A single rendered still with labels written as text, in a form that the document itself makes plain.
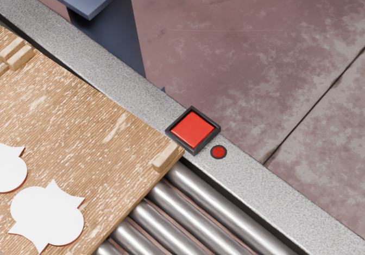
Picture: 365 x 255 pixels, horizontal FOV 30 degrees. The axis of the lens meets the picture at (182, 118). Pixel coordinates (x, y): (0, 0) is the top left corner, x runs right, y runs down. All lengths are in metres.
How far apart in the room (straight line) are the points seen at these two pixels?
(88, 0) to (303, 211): 0.72
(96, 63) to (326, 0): 1.52
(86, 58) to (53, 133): 0.20
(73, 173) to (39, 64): 0.27
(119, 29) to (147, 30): 0.90
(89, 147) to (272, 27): 1.51
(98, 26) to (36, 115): 0.48
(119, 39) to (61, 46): 0.37
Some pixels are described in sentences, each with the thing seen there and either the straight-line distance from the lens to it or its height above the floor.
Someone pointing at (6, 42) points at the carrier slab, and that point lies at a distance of 1.49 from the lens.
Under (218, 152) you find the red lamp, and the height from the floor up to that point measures 0.92.
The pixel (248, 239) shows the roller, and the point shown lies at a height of 0.91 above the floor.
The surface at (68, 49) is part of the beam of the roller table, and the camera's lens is 1.47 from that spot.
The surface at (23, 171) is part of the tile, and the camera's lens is 1.28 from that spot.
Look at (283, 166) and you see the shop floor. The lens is 2.32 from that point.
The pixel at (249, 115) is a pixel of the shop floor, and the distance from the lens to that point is 2.42.
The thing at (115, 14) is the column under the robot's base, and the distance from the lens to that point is 1.76.
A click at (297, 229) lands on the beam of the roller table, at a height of 0.92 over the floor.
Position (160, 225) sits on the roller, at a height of 0.92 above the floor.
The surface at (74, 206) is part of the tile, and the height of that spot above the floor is 0.94.
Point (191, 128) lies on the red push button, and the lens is 1.29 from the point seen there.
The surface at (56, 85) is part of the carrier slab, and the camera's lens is 1.39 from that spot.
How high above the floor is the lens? 2.01
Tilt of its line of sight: 56 degrees down
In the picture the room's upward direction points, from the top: 7 degrees counter-clockwise
